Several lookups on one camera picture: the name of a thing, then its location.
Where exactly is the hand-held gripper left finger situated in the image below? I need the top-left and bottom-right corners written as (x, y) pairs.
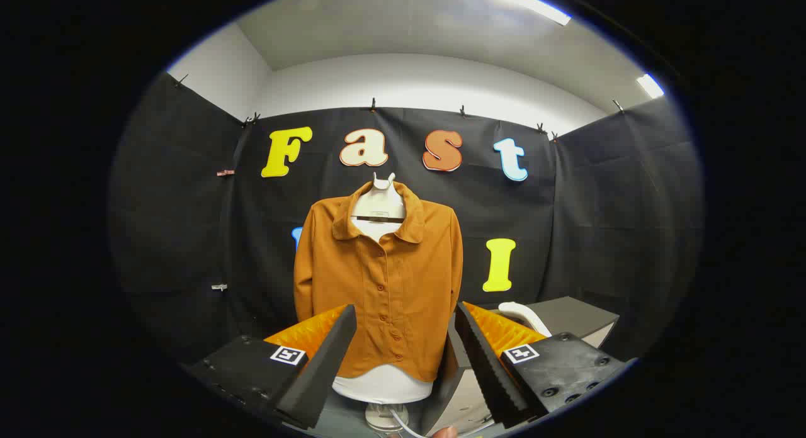
top-left (183, 304), bottom-right (358, 430)

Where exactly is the white mannequin stand base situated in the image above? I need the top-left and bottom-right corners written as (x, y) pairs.
top-left (365, 403), bottom-right (410, 434)

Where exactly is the white mannequin torso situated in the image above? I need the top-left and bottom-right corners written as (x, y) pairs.
top-left (332, 172), bottom-right (435, 405)

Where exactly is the white garment steamer head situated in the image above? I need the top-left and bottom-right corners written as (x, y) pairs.
top-left (497, 301), bottom-right (553, 338)

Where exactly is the row of black clips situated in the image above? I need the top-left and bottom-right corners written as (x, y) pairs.
top-left (174, 73), bottom-right (625, 142)

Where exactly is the black backdrop cloth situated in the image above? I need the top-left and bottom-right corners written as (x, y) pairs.
top-left (108, 72), bottom-right (704, 369)

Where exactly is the long ceiling light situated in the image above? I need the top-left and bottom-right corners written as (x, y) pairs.
top-left (466, 0), bottom-right (572, 26)

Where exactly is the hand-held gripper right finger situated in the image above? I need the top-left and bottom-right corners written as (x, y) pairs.
top-left (455, 301), bottom-right (630, 429)

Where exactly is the small ceiling light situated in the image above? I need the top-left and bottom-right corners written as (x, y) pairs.
top-left (636, 74), bottom-right (665, 99)

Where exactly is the brown button-up shirt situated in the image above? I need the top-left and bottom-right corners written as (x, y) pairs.
top-left (293, 181), bottom-right (463, 383)

